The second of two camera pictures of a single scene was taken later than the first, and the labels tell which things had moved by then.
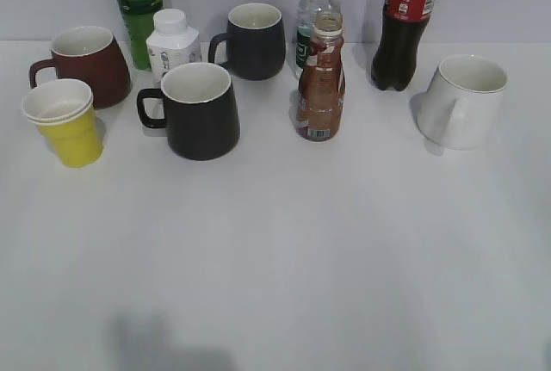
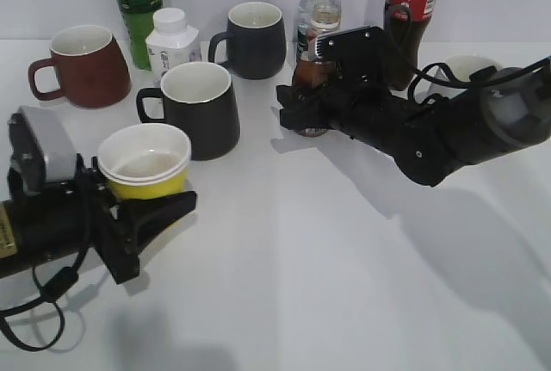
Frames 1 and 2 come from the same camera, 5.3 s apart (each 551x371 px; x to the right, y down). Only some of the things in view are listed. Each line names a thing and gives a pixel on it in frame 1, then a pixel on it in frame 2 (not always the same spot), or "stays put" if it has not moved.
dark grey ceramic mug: x=256 y=42 stays put
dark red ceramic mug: x=90 y=54 stays put
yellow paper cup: x=62 y=110 -> x=145 y=160
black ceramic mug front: x=200 y=113 stays put
